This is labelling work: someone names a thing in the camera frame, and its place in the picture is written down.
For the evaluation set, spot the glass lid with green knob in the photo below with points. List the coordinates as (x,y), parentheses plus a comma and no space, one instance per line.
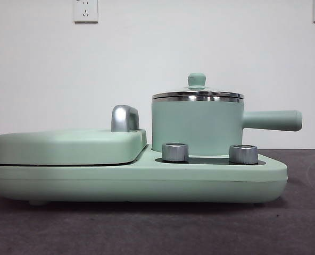
(197,81)

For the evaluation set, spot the silver control knob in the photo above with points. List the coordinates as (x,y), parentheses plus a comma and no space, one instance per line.
(174,152)
(243,154)

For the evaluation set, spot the mint green cooker base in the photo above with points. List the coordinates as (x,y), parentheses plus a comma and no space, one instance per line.
(147,183)

